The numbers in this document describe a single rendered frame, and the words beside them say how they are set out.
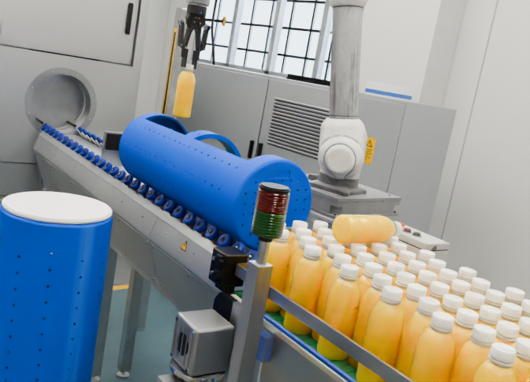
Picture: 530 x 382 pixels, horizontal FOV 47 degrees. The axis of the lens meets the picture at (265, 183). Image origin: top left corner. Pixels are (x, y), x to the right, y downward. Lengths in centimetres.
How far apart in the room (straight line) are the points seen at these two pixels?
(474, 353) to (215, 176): 96
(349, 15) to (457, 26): 261
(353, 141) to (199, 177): 54
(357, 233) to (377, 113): 196
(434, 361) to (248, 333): 36
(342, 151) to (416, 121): 141
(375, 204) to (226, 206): 80
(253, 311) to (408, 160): 231
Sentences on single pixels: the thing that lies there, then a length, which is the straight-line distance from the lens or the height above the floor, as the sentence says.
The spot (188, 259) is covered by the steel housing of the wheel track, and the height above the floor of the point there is 85.
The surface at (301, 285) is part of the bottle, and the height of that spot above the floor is 102.
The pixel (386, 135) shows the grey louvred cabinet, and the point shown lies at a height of 125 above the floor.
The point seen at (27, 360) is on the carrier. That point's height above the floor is 66.
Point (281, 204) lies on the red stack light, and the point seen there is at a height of 123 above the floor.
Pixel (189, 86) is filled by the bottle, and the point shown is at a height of 136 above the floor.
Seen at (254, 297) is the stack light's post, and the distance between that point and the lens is 123.
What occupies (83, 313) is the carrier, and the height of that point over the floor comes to 78.
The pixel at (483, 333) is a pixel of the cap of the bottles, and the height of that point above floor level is 110.
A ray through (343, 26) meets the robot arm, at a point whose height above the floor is 166.
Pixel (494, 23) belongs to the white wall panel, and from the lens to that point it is 457.
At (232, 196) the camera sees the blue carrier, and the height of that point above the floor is 111.
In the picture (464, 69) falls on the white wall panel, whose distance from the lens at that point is 461.
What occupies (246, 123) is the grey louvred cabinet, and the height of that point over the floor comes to 111.
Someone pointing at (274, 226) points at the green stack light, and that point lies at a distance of 118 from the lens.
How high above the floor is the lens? 147
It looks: 10 degrees down
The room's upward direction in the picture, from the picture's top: 10 degrees clockwise
